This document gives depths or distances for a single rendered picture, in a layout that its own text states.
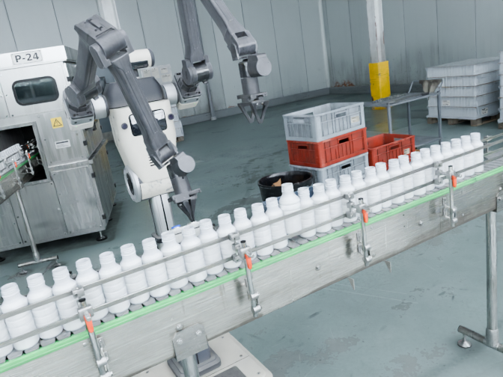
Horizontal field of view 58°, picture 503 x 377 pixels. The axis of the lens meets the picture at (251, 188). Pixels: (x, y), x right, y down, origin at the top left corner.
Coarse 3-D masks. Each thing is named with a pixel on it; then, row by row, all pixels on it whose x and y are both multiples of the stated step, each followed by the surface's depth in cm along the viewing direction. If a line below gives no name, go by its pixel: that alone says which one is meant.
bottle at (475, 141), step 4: (472, 132) 192; (476, 132) 191; (472, 136) 190; (476, 136) 189; (472, 140) 190; (476, 140) 189; (480, 140) 190; (472, 144) 190; (476, 144) 189; (480, 144) 189; (476, 152) 190; (480, 152) 190; (476, 156) 190; (480, 156) 190; (476, 160) 191; (480, 160) 191; (476, 168) 192; (480, 168) 191; (476, 172) 192
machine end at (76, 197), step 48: (48, 48) 426; (0, 96) 430; (48, 96) 439; (0, 144) 447; (48, 144) 449; (96, 144) 525; (48, 192) 460; (96, 192) 473; (0, 240) 461; (48, 240) 473
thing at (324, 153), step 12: (348, 132) 386; (360, 132) 396; (288, 144) 397; (300, 144) 385; (312, 144) 374; (324, 144) 372; (336, 144) 381; (348, 144) 389; (360, 144) 398; (300, 156) 390; (312, 156) 378; (324, 156) 374; (336, 156) 382; (348, 156) 390
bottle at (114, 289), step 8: (104, 256) 122; (112, 256) 120; (104, 264) 119; (112, 264) 120; (104, 272) 119; (112, 272) 120; (120, 272) 121; (120, 280) 121; (104, 288) 121; (112, 288) 120; (120, 288) 121; (112, 296) 121; (120, 296) 122; (120, 304) 122; (128, 304) 124; (112, 312) 122; (120, 312) 123
